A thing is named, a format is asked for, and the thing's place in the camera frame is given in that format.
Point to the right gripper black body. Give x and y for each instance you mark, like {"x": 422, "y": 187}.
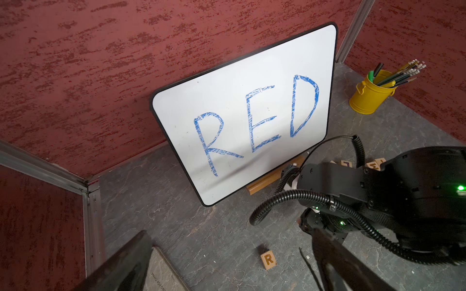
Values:
{"x": 338, "y": 183}

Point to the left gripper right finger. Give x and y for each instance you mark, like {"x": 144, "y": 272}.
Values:
{"x": 339, "y": 269}

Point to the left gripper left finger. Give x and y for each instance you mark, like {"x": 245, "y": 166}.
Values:
{"x": 126, "y": 270}

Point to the wooden block letter R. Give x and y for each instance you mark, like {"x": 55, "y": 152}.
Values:
{"x": 268, "y": 259}

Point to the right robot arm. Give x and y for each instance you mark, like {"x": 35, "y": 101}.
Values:
{"x": 420, "y": 196}

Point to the wooden board stand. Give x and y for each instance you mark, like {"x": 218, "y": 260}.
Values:
{"x": 273, "y": 176}

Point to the yellow pencil cup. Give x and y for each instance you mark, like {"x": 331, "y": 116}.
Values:
{"x": 368, "y": 96}

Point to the white dry-erase board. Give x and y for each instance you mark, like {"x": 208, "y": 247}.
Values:
{"x": 234, "y": 123}

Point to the pencils and markers bundle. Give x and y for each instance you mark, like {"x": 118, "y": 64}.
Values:
{"x": 404, "y": 75}

